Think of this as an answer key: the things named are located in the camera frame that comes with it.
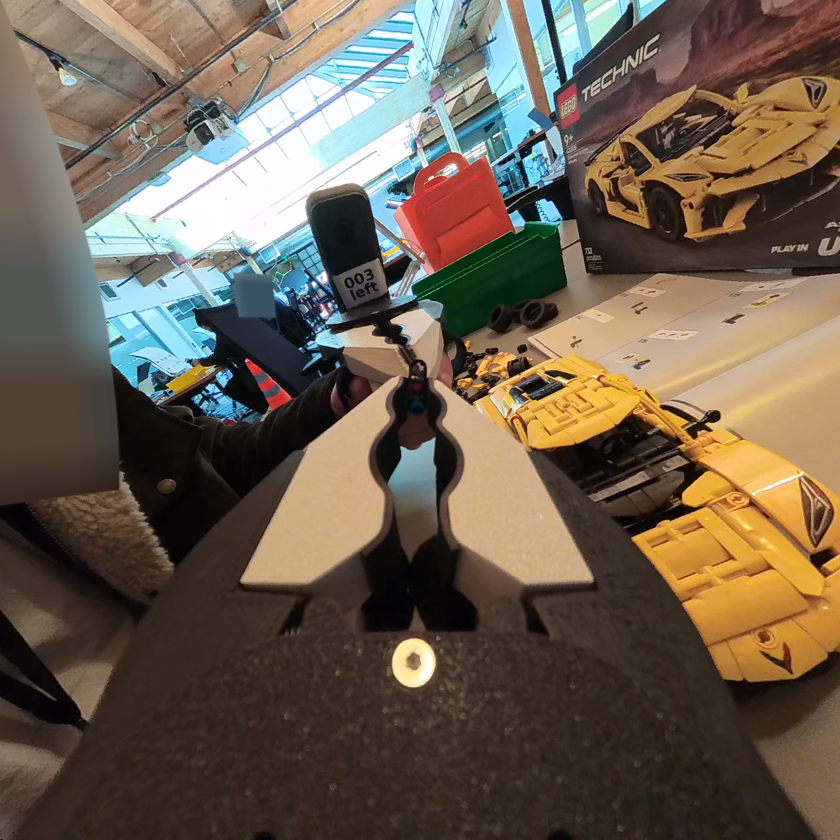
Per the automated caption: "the green storage bin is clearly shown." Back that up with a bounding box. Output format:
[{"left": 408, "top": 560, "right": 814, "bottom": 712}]
[{"left": 412, "top": 222, "right": 569, "bottom": 340}]

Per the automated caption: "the pile of black brick parts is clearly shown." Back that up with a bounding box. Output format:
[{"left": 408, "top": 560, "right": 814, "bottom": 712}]
[{"left": 453, "top": 340, "right": 534, "bottom": 403}]

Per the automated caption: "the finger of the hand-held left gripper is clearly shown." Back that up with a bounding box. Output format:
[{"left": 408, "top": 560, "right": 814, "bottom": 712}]
[
  {"left": 402, "top": 314, "right": 445, "bottom": 379},
  {"left": 340, "top": 327, "right": 412, "bottom": 383}
]

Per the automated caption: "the orange traffic cone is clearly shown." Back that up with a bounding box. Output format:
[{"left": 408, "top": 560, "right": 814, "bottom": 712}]
[{"left": 244, "top": 358, "right": 294, "bottom": 412}]

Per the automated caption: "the grey desk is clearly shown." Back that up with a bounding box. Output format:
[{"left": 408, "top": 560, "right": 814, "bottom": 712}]
[{"left": 453, "top": 220, "right": 840, "bottom": 840}]

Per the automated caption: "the person's left hand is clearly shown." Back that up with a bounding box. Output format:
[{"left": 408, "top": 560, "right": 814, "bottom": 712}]
[{"left": 348, "top": 354, "right": 455, "bottom": 452}]

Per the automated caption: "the red storage bin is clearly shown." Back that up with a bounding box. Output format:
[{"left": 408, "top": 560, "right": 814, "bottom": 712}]
[{"left": 394, "top": 152, "right": 517, "bottom": 274}]

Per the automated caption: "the yellow toy brick car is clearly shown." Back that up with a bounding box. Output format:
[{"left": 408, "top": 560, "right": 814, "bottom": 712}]
[{"left": 472, "top": 354, "right": 840, "bottom": 685}]

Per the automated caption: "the toy car box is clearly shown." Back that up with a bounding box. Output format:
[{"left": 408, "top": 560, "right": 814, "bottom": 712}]
[{"left": 553, "top": 0, "right": 840, "bottom": 274}]

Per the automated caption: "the instruction booklet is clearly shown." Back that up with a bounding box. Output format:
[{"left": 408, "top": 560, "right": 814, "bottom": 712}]
[{"left": 528, "top": 272, "right": 840, "bottom": 424}]

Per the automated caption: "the black office chair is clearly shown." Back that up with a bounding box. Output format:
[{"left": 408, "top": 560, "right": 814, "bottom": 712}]
[{"left": 272, "top": 276, "right": 343, "bottom": 376}]

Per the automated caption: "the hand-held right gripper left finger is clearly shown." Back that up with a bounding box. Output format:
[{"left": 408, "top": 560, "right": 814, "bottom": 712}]
[{"left": 240, "top": 377, "right": 411, "bottom": 631}]

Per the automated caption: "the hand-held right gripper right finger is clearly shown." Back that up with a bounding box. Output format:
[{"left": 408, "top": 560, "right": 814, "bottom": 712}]
[{"left": 412, "top": 379, "right": 595, "bottom": 631}]

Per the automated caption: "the person's left forearm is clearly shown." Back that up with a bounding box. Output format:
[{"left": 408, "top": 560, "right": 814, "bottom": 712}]
[{"left": 197, "top": 371, "right": 343, "bottom": 501}]

